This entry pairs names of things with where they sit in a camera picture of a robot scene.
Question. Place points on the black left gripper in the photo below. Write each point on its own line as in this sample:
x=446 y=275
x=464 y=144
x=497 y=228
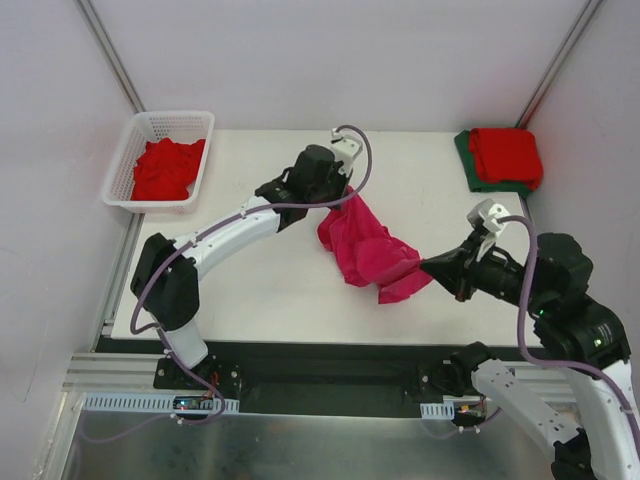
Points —
x=338 y=183

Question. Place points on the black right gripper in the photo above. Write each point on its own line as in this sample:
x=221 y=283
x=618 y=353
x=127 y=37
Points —
x=465 y=275

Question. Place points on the pink t shirt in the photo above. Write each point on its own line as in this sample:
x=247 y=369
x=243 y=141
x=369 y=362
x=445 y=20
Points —
x=367 y=254

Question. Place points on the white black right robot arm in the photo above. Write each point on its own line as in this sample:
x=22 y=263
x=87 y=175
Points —
x=588 y=342

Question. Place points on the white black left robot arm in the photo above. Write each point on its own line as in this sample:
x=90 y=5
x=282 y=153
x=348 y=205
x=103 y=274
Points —
x=167 y=276

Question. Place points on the folded red t shirt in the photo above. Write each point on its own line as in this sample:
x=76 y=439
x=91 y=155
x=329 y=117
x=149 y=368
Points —
x=506 y=155

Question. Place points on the folded green t shirt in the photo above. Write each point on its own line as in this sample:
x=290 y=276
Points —
x=474 y=182

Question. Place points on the white plastic laundry basket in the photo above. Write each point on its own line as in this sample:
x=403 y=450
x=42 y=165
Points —
x=180 y=126

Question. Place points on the crumpled red t shirt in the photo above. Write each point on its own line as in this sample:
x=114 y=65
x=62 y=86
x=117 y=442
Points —
x=165 y=170

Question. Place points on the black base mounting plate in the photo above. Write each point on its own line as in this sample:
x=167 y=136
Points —
x=372 y=381

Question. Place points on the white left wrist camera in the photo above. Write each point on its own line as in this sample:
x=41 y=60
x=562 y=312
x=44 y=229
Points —
x=345 y=149

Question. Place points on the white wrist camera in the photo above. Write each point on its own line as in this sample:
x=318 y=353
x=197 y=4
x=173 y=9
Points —
x=345 y=149
x=485 y=219

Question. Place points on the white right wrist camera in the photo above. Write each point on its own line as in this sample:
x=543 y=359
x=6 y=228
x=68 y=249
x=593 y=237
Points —
x=485 y=219

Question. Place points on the right white slotted cable duct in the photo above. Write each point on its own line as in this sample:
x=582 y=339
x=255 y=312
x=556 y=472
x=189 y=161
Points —
x=438 y=411

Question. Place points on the white slotted cable duct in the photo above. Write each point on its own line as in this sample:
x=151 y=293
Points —
x=158 y=403
x=438 y=411

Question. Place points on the aluminium frame rail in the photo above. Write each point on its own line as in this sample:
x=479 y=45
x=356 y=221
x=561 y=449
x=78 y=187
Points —
x=111 y=372

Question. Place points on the left white slotted cable duct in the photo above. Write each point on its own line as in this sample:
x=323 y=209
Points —
x=158 y=403

